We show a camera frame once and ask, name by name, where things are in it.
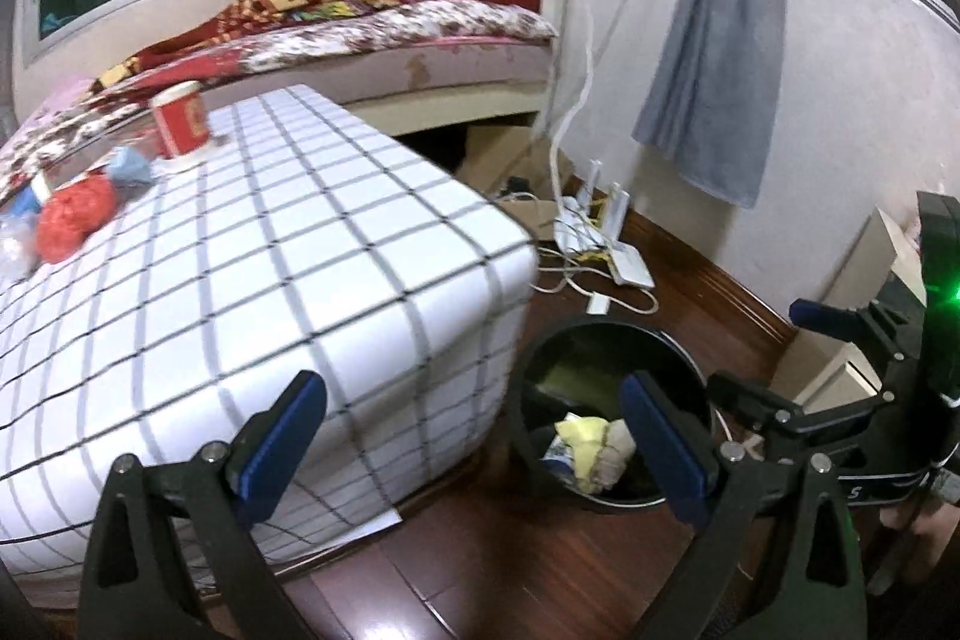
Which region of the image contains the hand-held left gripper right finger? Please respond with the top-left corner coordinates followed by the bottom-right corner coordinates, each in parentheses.
top-left (619, 370), bottom-right (871, 640)

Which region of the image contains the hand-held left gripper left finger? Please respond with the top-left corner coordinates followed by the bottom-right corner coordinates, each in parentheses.
top-left (79, 370), bottom-right (329, 640)

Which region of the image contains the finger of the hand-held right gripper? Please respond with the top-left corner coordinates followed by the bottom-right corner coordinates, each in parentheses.
top-left (789, 300), bottom-right (901, 356)
top-left (709, 370), bottom-right (901, 462)

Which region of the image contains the beige bag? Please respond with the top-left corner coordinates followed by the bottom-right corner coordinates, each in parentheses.
top-left (574, 434), bottom-right (638, 491)

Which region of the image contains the black trash bin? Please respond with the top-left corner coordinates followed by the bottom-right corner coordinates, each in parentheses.
top-left (508, 319), bottom-right (717, 512)

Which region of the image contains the red plastic bag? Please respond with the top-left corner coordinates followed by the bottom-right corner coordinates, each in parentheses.
top-left (36, 171), bottom-right (119, 262)

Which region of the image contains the grey blue wrapper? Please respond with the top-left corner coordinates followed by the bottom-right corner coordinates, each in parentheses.
top-left (105, 145), bottom-right (158, 191)

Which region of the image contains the clear wrapper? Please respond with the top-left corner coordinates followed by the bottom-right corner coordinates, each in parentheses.
top-left (0, 212), bottom-right (42, 277)

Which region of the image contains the red paper cup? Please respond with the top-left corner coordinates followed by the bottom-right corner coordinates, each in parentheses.
top-left (148, 81), bottom-right (212, 157)

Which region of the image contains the person's right hand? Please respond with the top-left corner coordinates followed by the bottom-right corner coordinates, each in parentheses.
top-left (926, 501), bottom-right (960, 555)

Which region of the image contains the white appliance with dark panel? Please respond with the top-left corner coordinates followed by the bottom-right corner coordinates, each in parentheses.
top-left (791, 209), bottom-right (927, 408)

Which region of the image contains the white paper sheet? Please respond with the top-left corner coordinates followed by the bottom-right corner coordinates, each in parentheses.
top-left (281, 509), bottom-right (404, 562)

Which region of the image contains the white checkered tablecloth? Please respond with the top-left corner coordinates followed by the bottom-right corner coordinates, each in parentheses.
top-left (0, 83), bottom-right (539, 581)

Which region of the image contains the white modem box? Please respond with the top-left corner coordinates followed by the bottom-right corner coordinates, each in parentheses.
top-left (609, 246), bottom-right (655, 289)

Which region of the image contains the white router with antennas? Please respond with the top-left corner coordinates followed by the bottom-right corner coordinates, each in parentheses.
top-left (553, 158), bottom-right (631, 253)

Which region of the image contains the long grey tied curtain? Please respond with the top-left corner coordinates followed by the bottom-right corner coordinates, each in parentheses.
top-left (632, 0), bottom-right (788, 208)

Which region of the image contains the cardboard box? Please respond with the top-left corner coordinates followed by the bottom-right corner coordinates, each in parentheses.
top-left (457, 119), bottom-right (571, 236)

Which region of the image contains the pink blanket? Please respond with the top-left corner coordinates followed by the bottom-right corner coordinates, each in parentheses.
top-left (15, 74), bottom-right (98, 124)

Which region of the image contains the bed with floral sheet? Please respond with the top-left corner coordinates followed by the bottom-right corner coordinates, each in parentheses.
top-left (0, 0), bottom-right (560, 199)

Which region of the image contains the red printed blanket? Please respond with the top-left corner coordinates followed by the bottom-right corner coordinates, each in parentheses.
top-left (90, 0), bottom-right (410, 94)

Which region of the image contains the thin white charging cable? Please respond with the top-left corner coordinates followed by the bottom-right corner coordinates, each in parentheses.
top-left (712, 407), bottom-right (755, 453)

